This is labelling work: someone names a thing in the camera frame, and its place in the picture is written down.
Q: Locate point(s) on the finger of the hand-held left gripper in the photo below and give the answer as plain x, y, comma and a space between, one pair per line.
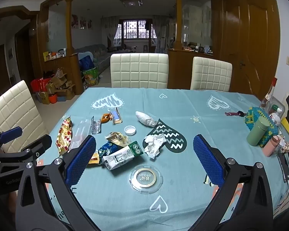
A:
41, 143
12, 133

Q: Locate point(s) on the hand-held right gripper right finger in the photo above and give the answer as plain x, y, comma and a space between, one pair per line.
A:
208, 163

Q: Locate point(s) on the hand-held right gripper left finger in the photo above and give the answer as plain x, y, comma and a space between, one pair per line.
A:
80, 158

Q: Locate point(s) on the small orange yellow packet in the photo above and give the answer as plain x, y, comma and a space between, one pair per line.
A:
94, 159

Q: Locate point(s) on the gold red snack wrapper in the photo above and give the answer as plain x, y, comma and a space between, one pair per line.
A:
63, 137

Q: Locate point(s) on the clear plastic packaging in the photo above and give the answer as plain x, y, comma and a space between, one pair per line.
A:
79, 132

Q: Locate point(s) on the blue foil wrapper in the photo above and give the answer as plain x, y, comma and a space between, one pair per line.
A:
107, 150

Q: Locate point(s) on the black white striped wrapper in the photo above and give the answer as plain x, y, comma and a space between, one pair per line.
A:
96, 126

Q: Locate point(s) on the small orange brown wrapper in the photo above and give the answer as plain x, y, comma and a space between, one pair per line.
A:
105, 118

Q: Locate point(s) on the blue white snack packet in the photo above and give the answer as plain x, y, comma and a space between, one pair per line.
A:
116, 116

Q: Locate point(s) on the white bottle cap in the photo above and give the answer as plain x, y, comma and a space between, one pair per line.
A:
130, 130

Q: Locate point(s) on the white tissue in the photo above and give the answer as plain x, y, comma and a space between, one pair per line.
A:
154, 145

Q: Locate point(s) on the white paper wad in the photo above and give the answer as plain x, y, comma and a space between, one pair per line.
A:
145, 119

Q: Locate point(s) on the cream quilted dining chair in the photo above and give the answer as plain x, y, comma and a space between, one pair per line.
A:
210, 74
139, 71
12, 110

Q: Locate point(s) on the orange bucket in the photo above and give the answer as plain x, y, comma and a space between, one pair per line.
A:
53, 98

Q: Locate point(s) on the red bag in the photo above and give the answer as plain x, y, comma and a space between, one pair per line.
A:
38, 84

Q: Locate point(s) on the green thermos bottle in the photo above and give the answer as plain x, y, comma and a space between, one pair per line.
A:
257, 132

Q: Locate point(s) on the pile of cardboard boxes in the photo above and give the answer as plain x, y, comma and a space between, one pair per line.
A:
60, 86

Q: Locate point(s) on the clear round coaster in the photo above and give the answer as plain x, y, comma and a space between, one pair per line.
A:
145, 169

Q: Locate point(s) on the pink thermos bottle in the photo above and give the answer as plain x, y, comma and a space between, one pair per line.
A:
271, 148

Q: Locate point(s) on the low wooden partition cabinet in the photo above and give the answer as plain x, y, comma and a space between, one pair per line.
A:
74, 77

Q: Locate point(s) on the dark wooden door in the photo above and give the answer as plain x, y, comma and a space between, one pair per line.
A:
24, 57

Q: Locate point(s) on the white plastic bottle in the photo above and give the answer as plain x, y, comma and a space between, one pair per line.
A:
275, 119

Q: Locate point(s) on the colourful printed bag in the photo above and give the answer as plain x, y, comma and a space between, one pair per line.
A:
90, 77

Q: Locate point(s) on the yellow box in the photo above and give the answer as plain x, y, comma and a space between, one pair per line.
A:
45, 55

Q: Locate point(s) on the glass sauce bottle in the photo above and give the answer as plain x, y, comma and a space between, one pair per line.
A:
267, 98

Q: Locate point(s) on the blue bag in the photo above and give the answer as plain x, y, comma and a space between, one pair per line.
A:
86, 63

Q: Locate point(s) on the wooden counter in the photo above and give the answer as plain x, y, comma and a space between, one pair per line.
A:
180, 67

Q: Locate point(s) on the grey sofa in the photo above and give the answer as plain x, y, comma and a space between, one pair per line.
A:
101, 55

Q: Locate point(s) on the coffee table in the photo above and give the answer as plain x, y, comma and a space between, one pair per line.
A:
130, 49

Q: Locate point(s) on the wooden pillar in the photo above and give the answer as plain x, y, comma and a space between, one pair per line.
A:
178, 16
68, 24

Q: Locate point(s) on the white standing air conditioner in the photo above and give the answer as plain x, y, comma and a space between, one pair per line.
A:
162, 38

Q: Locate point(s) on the barred window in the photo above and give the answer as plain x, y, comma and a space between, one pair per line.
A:
134, 30

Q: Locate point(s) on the ceiling lamp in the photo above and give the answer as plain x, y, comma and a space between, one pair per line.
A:
131, 2

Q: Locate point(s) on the wall pictures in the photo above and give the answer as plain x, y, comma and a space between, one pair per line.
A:
83, 22

